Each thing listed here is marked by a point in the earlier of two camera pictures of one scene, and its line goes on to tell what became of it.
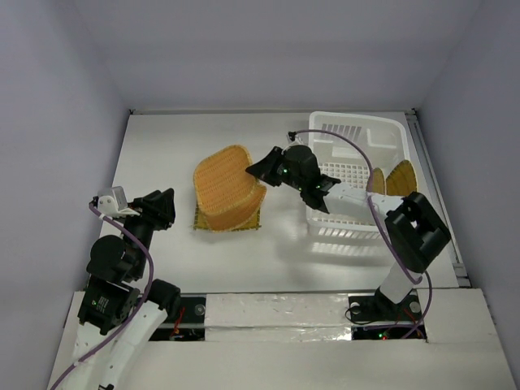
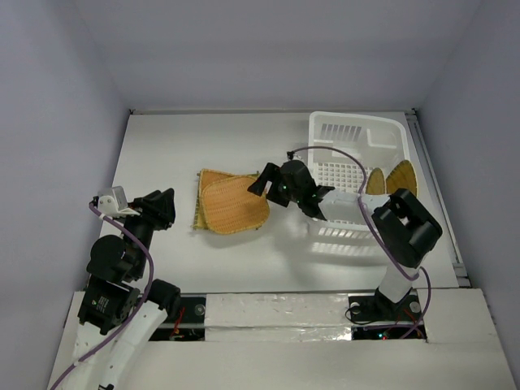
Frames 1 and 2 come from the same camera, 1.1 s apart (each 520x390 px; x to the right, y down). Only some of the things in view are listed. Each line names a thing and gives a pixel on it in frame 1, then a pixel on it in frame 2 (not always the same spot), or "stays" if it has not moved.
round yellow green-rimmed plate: x=378 y=182 stays
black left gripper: x=157 y=205 stays
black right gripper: x=275 y=166 -> x=273 y=184
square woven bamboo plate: x=201 y=223 -> x=196 y=216
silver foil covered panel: x=277 y=318 stays
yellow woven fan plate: x=402 y=180 stays
